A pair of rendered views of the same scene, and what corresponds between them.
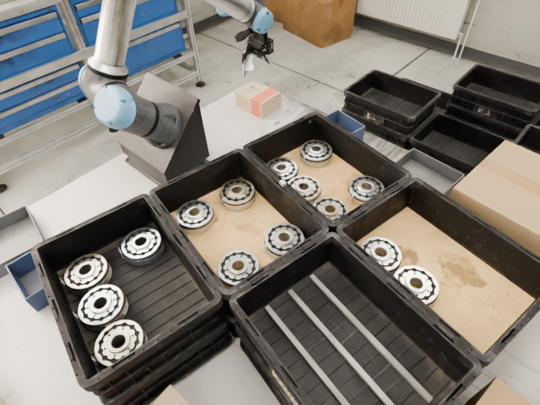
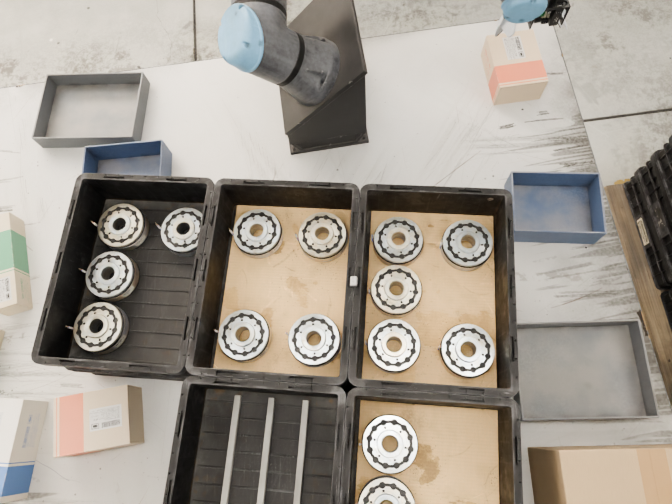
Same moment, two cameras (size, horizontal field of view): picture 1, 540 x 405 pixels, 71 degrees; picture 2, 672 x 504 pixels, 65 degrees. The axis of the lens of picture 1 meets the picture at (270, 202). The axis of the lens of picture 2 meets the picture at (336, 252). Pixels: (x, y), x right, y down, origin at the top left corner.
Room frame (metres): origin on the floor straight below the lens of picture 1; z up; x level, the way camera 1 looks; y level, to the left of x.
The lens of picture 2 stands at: (0.52, -0.23, 1.90)
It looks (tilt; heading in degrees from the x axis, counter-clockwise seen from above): 71 degrees down; 50
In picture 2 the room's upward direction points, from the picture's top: 12 degrees counter-clockwise
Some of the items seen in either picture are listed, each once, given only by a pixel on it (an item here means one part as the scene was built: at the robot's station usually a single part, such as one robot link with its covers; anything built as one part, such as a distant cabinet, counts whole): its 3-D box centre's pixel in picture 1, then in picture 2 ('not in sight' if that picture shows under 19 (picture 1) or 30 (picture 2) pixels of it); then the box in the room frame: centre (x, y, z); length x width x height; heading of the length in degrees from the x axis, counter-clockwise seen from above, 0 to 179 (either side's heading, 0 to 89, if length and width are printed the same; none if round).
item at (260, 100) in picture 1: (258, 99); (513, 67); (1.45, 0.03, 0.74); 0.16 x 0.12 x 0.07; 45
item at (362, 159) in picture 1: (321, 176); (430, 290); (0.81, -0.16, 0.87); 0.40 x 0.30 x 0.11; 34
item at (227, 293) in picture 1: (234, 212); (277, 275); (0.64, 0.09, 0.92); 0.40 x 0.30 x 0.02; 34
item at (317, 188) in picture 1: (303, 187); (396, 289); (0.77, -0.10, 0.86); 0.10 x 0.10 x 0.01
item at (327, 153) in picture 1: (316, 150); (467, 242); (0.94, -0.16, 0.86); 0.10 x 0.10 x 0.01
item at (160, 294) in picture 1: (128, 286); (139, 274); (0.47, 0.34, 0.87); 0.40 x 0.30 x 0.11; 34
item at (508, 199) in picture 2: (322, 163); (433, 284); (0.81, -0.16, 0.92); 0.40 x 0.30 x 0.02; 34
